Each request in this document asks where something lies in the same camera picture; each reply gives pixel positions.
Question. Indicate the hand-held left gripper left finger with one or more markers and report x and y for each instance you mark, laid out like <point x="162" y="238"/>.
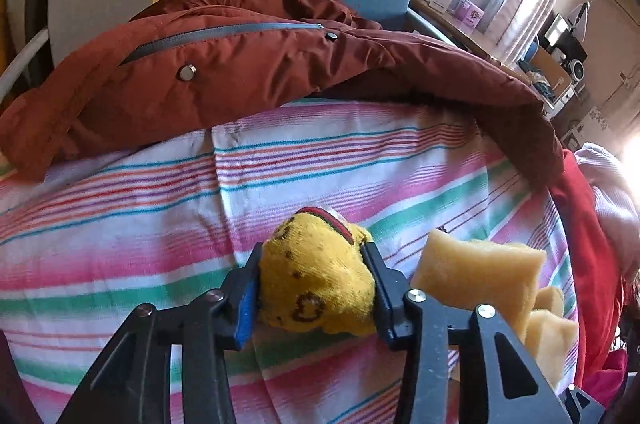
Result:
<point x="245" y="309"/>

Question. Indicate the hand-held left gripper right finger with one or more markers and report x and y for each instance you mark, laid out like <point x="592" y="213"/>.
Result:
<point x="382" y="299"/>

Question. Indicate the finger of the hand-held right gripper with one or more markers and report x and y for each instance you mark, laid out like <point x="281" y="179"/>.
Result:
<point x="582" y="406"/>

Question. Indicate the yellow sock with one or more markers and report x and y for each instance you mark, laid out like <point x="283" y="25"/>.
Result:
<point x="315" y="274"/>

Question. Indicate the magenta cloth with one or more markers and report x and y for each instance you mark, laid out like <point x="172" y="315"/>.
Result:
<point x="607" y="376"/>

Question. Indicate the striped bedsheet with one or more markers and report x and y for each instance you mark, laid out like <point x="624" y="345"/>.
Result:
<point x="250" y="184"/>

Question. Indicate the red cloth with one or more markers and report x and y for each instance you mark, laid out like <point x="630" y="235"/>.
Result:
<point x="585" y="244"/>

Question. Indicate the pale pink cloth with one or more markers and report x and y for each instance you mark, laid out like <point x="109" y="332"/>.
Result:
<point x="607" y="194"/>

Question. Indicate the red-brown jacket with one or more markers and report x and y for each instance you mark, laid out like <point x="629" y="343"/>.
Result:
<point x="250" y="53"/>

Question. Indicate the wooden desk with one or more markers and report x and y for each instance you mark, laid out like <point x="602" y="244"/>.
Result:
<point x="480" y="48"/>

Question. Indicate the small silver speaker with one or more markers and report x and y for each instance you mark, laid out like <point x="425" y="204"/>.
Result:
<point x="574" y="70"/>

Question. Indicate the purple box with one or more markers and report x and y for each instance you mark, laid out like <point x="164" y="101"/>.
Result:
<point x="471" y="13"/>

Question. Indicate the black monitor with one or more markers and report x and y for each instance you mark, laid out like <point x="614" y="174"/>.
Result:
<point x="565" y="38"/>

